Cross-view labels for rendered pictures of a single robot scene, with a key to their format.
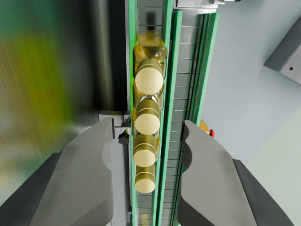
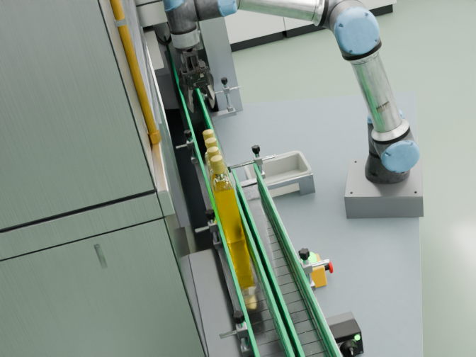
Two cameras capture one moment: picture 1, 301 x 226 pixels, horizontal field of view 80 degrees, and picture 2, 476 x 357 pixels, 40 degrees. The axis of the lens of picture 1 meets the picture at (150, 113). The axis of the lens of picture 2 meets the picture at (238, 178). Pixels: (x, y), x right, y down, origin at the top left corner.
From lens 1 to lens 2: 1.98 m
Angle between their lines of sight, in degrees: 86
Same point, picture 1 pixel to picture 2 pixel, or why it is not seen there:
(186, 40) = (250, 196)
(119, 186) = (220, 319)
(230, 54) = (309, 223)
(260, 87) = (359, 230)
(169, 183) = (289, 294)
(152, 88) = (209, 132)
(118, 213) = not seen: outside the picture
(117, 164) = (213, 292)
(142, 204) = (263, 336)
